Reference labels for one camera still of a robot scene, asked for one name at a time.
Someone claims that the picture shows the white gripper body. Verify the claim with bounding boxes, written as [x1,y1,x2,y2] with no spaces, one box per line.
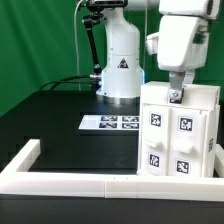
[157,15,209,72]

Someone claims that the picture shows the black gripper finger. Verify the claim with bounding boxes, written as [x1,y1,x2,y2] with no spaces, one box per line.
[183,69,195,85]
[168,72,185,104]

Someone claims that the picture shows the white cabinet body box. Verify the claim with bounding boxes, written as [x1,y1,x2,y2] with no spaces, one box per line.
[137,104,219,177]

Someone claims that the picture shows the white cabinet top block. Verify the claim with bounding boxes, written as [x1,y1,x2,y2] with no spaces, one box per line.
[140,81,220,111]

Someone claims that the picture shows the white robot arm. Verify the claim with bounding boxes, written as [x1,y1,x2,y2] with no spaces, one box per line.
[83,0,221,104]

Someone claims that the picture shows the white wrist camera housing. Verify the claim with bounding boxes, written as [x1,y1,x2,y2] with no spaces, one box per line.
[145,32,159,55]

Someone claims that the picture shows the black articulated camera mount arm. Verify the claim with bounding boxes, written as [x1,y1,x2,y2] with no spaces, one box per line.
[82,15,102,75]

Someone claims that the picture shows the white fiducial marker base plate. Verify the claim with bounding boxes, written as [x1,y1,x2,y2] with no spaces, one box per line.
[79,115,139,131]

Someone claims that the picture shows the white hanging cable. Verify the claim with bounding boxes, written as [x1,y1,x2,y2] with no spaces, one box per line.
[73,0,84,92]

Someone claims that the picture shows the black cable bundle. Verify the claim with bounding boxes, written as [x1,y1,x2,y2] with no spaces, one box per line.
[39,75,103,92]

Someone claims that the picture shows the white U-shaped border frame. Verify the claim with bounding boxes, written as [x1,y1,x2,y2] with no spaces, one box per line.
[0,139,224,202]

